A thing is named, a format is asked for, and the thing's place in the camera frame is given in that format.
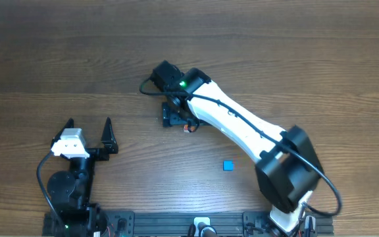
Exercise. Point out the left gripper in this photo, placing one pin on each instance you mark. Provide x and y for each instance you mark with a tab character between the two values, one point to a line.
99	154

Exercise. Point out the red cube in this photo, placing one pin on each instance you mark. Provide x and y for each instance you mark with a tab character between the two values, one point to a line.
186	128

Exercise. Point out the blue cube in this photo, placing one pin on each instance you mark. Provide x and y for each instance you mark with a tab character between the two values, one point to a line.
228	165

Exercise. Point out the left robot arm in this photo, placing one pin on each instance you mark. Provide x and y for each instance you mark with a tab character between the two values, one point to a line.
67	187

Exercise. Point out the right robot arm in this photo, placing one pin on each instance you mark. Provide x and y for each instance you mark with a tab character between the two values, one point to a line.
232	121

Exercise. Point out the mounting rail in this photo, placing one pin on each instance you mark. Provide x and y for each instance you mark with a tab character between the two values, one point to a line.
163	224

